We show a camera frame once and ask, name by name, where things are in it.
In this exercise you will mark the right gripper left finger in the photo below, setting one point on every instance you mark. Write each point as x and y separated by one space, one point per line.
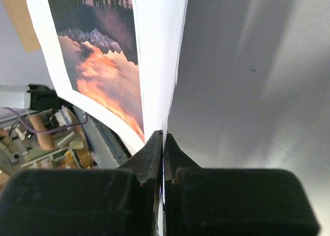
147 167

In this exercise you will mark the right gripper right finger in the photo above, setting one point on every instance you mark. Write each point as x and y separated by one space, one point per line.
173 159

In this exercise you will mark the sunset landscape photo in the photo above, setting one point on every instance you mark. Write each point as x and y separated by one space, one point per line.
115 59

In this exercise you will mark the brown frame backing board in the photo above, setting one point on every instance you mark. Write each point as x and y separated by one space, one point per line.
18 13

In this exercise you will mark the slotted grey cable duct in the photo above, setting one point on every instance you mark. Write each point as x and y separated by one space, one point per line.
107 149

